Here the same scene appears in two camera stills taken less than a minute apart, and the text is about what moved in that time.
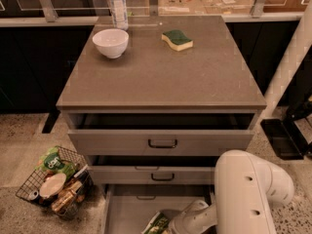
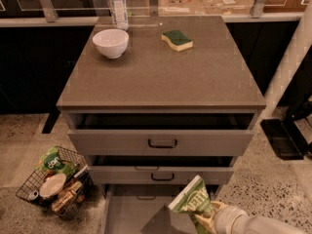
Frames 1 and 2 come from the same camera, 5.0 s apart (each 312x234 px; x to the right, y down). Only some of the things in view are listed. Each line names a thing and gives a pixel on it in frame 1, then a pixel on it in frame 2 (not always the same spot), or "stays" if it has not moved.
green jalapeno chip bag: x=157 y=225 → x=194 y=200
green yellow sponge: x=177 y=40 stays
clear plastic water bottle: x=119 y=13 stays
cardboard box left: x=179 y=0 stays
